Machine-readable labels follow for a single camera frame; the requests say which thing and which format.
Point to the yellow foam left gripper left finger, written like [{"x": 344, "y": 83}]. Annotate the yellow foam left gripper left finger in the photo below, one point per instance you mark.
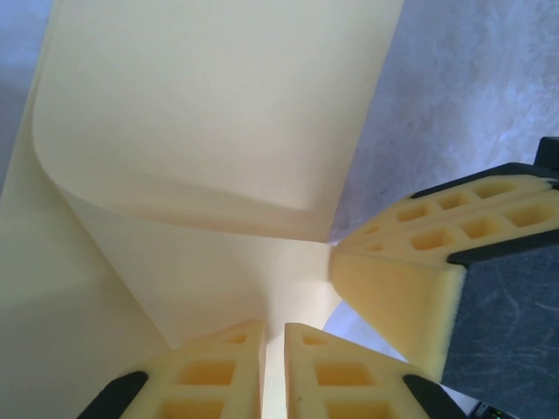
[{"x": 209, "y": 375}]

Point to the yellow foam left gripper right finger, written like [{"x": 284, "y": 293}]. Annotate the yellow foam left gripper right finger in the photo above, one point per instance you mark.
[{"x": 345, "y": 375}]

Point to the pale yellow square paper sheet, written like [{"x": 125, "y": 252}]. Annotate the pale yellow square paper sheet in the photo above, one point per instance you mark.
[{"x": 196, "y": 109}]

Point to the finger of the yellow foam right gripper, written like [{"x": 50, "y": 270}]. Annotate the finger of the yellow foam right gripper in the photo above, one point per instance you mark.
[
  {"x": 471, "y": 196},
  {"x": 393, "y": 297}
]

